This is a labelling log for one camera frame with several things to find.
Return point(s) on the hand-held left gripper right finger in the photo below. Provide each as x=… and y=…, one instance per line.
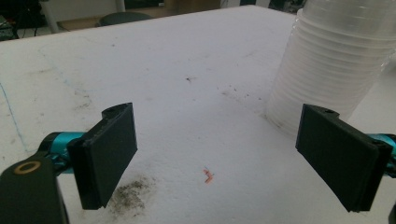
x=342, y=158

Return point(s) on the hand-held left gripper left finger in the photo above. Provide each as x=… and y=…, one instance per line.
x=106, y=155

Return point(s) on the white foam mat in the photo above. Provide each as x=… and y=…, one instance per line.
x=186, y=46

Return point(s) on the black round stool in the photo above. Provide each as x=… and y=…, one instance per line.
x=124, y=18

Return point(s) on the white metal stand leg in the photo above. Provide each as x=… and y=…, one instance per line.
x=49, y=15
x=120, y=4

